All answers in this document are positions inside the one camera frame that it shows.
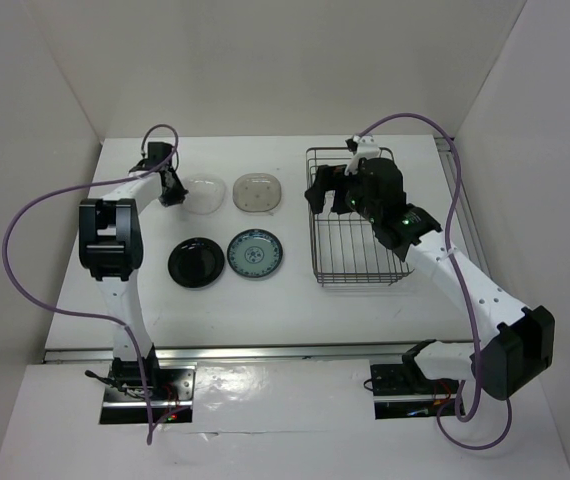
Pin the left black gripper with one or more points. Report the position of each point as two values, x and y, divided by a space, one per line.
177 196

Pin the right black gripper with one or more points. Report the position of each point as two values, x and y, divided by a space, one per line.
328 178

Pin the clear textured glass plate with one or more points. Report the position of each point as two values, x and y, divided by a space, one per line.
206 194

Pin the black round plate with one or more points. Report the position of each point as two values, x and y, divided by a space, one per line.
196 263

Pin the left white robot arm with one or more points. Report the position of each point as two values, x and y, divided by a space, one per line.
111 245

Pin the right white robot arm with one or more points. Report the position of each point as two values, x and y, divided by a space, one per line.
511 342

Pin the smoky square glass plate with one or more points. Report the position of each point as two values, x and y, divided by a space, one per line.
257 193

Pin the blue floral patterned plate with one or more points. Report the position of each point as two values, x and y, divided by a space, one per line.
255 254

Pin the grey wire dish rack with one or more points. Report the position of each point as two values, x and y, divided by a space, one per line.
344 250

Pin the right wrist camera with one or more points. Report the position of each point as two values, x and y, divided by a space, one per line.
361 147

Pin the right side aluminium rail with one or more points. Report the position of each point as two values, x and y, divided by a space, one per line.
464 231

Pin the aluminium rail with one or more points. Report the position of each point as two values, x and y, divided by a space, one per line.
464 231
322 352

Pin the front aluminium rail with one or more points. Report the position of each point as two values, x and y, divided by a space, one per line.
322 352

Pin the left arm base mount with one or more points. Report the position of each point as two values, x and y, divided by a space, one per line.
170 390

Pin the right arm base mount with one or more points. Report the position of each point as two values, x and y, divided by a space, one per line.
398 394

